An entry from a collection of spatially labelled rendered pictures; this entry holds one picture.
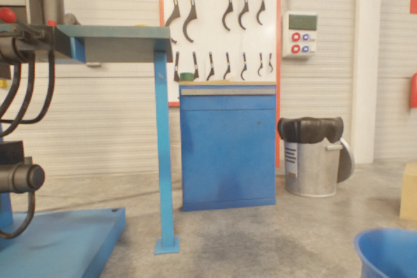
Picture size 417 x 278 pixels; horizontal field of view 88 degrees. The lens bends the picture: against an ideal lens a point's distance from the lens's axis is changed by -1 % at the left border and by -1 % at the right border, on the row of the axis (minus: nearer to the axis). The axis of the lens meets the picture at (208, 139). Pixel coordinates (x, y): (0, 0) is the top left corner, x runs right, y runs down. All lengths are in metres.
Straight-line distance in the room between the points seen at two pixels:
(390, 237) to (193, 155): 1.17
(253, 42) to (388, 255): 2.60
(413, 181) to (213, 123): 1.34
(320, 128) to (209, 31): 1.75
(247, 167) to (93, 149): 1.94
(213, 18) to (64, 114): 2.10
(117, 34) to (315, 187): 1.76
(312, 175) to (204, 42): 1.91
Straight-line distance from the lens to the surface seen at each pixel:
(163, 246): 1.31
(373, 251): 0.79
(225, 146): 1.61
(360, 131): 3.61
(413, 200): 1.93
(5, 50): 1.04
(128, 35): 1.01
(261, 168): 1.72
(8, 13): 0.83
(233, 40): 2.95
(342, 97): 3.52
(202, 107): 1.57
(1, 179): 1.06
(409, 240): 0.85
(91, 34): 1.05
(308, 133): 1.92
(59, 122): 3.10
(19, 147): 1.28
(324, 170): 2.03
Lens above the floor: 0.70
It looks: 6 degrees down
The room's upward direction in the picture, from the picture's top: 1 degrees counter-clockwise
